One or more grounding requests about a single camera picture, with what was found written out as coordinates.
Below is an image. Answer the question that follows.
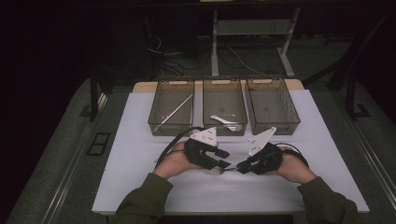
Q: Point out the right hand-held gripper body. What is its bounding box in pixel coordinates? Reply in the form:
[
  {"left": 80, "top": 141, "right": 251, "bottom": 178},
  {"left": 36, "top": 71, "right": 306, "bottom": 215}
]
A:
[{"left": 247, "top": 126, "right": 284, "bottom": 175}]

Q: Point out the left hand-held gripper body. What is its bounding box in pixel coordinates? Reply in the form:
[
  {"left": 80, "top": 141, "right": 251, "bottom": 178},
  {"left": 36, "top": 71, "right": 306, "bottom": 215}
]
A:
[{"left": 184, "top": 126, "right": 220, "bottom": 171}]

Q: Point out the white spoon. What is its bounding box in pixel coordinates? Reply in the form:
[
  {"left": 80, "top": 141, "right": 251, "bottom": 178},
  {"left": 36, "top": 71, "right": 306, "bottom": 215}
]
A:
[{"left": 209, "top": 115, "right": 242, "bottom": 133}]

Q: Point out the black rectangular floor frame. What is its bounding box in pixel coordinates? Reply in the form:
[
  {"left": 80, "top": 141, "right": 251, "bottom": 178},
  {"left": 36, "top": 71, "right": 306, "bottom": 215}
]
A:
[{"left": 86, "top": 132, "right": 112, "bottom": 157}]

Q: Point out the right hand-held gripper cable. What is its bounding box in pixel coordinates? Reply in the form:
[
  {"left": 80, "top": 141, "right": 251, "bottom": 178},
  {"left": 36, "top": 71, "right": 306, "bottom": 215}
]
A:
[{"left": 275, "top": 142, "right": 310, "bottom": 169}]

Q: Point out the light chopstick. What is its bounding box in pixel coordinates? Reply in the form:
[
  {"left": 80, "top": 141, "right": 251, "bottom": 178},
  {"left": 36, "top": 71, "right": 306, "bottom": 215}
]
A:
[{"left": 152, "top": 93, "right": 194, "bottom": 134}]

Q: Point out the transparent brown plastic bin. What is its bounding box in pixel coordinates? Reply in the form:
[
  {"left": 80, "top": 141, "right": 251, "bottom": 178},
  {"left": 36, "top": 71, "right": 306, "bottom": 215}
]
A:
[
  {"left": 148, "top": 78, "right": 195, "bottom": 138},
  {"left": 202, "top": 77, "right": 248, "bottom": 137},
  {"left": 245, "top": 77, "right": 302, "bottom": 136}
]

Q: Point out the person's left hand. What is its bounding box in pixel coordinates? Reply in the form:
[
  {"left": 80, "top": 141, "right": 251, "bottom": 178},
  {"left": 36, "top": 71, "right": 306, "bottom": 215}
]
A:
[{"left": 153, "top": 142, "right": 204, "bottom": 180}]

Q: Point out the black floor cable bundle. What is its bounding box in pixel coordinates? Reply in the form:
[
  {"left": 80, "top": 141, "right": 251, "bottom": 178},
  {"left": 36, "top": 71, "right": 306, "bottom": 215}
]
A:
[{"left": 146, "top": 34, "right": 213, "bottom": 78}]

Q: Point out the white table mat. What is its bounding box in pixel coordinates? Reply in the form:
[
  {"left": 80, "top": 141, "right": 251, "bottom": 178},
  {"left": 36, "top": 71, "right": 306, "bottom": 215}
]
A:
[{"left": 92, "top": 89, "right": 371, "bottom": 216}]

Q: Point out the white floor cable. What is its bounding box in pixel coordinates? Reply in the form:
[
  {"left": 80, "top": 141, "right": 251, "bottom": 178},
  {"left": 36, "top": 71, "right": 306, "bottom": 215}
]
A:
[{"left": 228, "top": 46, "right": 265, "bottom": 77}]

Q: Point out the person's right hand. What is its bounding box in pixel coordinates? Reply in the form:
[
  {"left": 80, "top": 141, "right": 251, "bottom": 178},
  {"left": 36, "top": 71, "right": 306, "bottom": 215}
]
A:
[{"left": 264, "top": 148, "right": 318, "bottom": 185}]

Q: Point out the white metal desk frame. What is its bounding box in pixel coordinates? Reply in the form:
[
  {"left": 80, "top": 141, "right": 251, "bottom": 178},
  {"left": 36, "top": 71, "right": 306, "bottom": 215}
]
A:
[{"left": 210, "top": 7, "right": 302, "bottom": 78}]

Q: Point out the black metal stand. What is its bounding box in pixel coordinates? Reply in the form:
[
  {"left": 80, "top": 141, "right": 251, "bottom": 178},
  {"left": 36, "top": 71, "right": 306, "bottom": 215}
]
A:
[{"left": 345, "top": 76, "right": 372, "bottom": 120}]

